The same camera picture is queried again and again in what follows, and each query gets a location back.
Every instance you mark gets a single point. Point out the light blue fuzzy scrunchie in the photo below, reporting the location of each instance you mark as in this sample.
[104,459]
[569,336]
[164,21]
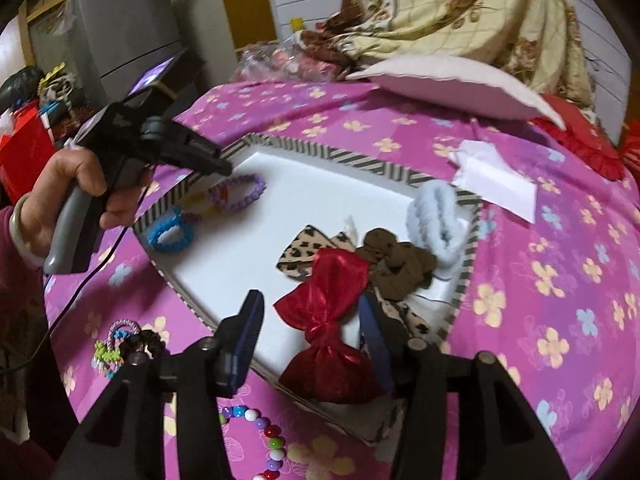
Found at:
[432,222]

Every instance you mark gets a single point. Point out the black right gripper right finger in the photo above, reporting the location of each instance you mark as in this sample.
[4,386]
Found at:
[386,340]

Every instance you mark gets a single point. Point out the white pillow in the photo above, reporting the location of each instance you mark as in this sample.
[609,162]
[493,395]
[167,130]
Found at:
[459,83]

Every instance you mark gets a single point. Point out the pink floral bed sheet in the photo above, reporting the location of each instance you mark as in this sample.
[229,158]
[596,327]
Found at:
[557,301]

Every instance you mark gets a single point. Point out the black scrunchie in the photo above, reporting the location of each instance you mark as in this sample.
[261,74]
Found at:
[145,341]

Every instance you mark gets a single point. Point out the white paper sheet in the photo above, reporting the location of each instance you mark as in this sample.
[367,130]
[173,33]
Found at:
[483,171]

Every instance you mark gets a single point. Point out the pink sleeved left forearm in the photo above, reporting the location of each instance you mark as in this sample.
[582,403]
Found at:
[37,419]

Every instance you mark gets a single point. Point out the striped white jewelry tray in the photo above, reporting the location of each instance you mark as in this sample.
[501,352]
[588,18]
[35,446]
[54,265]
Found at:
[316,196]

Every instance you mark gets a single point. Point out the clear plastic bag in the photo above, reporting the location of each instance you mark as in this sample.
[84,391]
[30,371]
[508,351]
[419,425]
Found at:
[278,62]

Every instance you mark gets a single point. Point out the brown scrunchie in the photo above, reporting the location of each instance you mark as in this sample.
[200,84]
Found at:
[397,269]

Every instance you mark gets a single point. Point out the red box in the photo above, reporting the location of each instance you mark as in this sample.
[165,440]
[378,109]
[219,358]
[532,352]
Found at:
[24,152]

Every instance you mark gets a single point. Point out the red satin hair bow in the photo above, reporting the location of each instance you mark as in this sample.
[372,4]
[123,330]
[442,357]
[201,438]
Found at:
[328,370]

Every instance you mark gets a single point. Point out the person's left hand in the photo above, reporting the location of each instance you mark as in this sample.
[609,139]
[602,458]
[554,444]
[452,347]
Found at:
[66,170]

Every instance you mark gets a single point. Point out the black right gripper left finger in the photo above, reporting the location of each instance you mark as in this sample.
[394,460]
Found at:
[237,337]

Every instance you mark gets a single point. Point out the leopard print hair bow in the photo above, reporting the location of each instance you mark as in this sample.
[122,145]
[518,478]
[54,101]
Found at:
[297,259]

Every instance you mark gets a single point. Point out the red frilled cushion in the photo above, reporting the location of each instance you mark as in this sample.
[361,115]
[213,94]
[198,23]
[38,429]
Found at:
[584,139]

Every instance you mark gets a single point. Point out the grey refrigerator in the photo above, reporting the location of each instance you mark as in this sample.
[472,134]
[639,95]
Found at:
[114,42]

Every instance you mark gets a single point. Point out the cream floral quilt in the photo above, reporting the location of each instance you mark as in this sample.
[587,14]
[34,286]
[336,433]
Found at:
[536,41]

